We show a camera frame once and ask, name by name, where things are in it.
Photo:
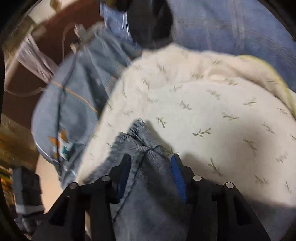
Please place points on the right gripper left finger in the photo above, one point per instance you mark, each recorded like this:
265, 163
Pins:
66, 218

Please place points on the black leather jacket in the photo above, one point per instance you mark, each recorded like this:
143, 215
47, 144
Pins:
149, 22

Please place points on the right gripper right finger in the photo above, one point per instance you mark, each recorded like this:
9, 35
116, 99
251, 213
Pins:
219, 212

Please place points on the brown wooden headboard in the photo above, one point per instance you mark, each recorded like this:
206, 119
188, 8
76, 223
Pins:
23, 88

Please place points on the cream leaf-print blanket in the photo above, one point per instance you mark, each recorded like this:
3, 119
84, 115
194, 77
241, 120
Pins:
230, 118

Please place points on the blue plaid duvet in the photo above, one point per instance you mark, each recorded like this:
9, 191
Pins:
237, 28

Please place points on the grey denim pants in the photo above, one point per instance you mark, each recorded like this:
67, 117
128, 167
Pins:
151, 208

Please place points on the white power strip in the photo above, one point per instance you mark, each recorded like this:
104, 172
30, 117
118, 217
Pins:
85, 35

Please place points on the grey cloth on headboard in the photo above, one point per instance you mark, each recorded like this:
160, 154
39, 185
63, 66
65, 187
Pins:
33, 59

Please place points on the blue star-print bedsheet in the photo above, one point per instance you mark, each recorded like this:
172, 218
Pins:
69, 109

